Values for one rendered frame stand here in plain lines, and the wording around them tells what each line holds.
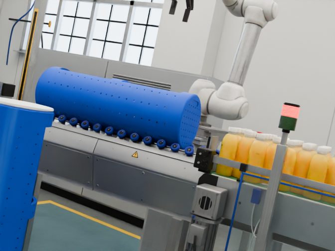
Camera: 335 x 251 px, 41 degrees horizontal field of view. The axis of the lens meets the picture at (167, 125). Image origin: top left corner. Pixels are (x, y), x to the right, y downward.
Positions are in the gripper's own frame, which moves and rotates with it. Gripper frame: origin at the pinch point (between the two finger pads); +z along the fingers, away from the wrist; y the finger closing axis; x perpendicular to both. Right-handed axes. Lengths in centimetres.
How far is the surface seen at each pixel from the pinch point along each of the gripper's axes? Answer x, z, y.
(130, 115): 0, 55, -18
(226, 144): -52, 55, -13
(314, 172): -90, 55, -7
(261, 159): -68, 57, -9
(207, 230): -61, 89, -29
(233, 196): -63, 75, -17
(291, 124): -82, 39, -30
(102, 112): 16, 58, -20
